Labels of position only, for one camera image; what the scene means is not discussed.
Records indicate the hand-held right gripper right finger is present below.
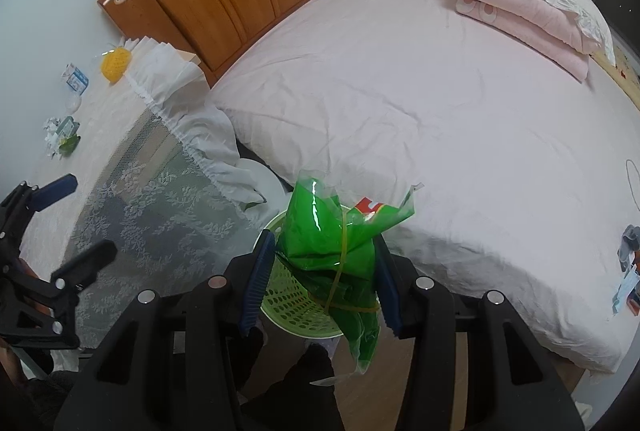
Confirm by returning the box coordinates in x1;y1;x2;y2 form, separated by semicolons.
372;238;573;431

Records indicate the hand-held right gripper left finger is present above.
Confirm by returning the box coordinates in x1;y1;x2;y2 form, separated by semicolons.
52;230;278;431

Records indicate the green perforated plastic basket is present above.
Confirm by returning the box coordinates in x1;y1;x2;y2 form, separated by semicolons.
252;211;386;352

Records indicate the green wrapper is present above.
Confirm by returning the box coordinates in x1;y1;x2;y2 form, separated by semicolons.
57;135;82;159

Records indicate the white lace tablecloth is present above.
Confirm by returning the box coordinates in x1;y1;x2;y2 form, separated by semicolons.
20;36;271;352

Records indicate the crumpled white paper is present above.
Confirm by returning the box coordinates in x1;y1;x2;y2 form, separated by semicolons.
42;116;63;159

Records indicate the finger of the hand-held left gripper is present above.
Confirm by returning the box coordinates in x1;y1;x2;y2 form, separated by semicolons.
30;239;118;312
0;174;79;232

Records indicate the folded pink blanket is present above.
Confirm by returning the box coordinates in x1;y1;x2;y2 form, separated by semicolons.
454;0;591;82

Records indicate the blue and white milk carton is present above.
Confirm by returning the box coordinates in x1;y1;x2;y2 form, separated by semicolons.
61;63;90;92

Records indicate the white rounded object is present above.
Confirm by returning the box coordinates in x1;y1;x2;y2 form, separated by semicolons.
235;158;286;212

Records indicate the grey object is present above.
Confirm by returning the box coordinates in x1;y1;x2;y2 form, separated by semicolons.
616;223;640;272

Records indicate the yellow printed mat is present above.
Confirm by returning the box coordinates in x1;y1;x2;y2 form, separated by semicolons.
590;43;640;104

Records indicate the bed with pink sheet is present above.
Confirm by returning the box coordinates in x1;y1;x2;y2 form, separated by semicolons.
207;0;640;374

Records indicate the yellow mesh ball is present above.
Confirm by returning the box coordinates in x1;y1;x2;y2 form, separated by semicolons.
100;37;133;85

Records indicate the thin cable loop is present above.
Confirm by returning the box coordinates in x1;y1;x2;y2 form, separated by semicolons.
624;158;640;212

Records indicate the person's dark-clothed leg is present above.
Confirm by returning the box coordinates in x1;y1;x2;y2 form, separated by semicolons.
235;326;346;431

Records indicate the green plastic bag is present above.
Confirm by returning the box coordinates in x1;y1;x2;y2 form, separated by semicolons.
274;168;417;374

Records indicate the blue and white paper packet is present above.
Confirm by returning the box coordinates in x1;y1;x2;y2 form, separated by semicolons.
612;263;640;317

